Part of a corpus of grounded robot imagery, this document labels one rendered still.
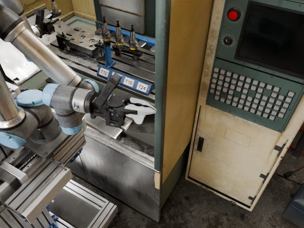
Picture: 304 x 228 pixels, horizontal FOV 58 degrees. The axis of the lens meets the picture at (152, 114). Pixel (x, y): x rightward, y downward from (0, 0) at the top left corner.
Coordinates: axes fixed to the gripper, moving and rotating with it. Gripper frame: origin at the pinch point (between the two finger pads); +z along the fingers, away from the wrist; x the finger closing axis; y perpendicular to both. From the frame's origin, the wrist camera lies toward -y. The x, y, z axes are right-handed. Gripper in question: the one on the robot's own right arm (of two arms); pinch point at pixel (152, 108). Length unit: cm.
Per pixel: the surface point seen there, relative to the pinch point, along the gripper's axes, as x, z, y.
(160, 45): -27.9, -4.8, -7.4
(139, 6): -162, -54, 21
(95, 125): -70, -58, 78
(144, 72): -112, -34, 53
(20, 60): -126, -157, 71
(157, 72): -29.8, -5.7, 4.7
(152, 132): -68, -16, 71
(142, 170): -44, -15, 82
